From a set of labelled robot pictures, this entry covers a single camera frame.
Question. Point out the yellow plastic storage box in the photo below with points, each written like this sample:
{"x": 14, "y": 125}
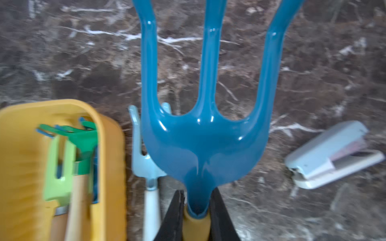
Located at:
{"x": 25, "y": 216}

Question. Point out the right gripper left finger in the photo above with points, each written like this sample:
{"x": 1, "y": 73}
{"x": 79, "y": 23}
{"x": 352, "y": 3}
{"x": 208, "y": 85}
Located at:
{"x": 172, "y": 225}

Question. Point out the white stapler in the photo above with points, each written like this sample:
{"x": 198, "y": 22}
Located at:
{"x": 334, "y": 154}

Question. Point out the light blue hand fork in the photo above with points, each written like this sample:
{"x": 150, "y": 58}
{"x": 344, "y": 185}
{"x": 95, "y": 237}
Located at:
{"x": 144, "y": 166}

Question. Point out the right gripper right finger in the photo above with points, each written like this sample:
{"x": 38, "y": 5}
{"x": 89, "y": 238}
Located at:
{"x": 222, "y": 228}

